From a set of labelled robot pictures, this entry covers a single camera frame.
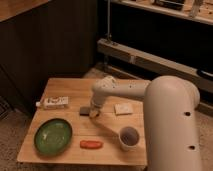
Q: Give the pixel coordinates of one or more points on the orange carrot toy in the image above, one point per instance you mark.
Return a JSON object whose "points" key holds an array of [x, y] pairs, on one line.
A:
{"points": [[90, 144]]}

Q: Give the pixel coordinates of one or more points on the beige sponge square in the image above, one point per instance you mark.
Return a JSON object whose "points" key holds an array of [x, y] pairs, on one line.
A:
{"points": [[123, 109]]}

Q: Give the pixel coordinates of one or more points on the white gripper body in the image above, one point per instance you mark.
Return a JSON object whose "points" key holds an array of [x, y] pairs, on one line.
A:
{"points": [[95, 106]]}

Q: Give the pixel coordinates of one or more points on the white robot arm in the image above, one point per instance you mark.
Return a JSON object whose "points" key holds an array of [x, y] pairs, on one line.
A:
{"points": [[169, 103]]}

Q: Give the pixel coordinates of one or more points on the white tube package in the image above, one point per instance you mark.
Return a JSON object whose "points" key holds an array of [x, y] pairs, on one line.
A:
{"points": [[53, 102]]}

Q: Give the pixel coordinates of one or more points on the wooden side table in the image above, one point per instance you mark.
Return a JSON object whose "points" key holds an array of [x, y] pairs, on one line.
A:
{"points": [[104, 128]]}

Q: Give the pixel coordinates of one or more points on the green ceramic bowl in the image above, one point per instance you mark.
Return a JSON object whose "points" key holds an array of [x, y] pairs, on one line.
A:
{"points": [[53, 137]]}

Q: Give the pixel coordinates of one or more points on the grey metal beam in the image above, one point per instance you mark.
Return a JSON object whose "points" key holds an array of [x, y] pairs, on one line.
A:
{"points": [[153, 63]]}

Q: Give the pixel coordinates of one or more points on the wooden shelf with clutter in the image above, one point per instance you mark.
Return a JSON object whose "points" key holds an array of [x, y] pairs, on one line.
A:
{"points": [[195, 10]]}

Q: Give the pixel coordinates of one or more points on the metal vertical pole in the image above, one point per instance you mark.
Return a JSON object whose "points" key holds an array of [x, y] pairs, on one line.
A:
{"points": [[108, 20]]}

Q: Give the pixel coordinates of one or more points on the dark grey eraser block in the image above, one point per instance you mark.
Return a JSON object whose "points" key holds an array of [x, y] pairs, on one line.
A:
{"points": [[84, 111]]}

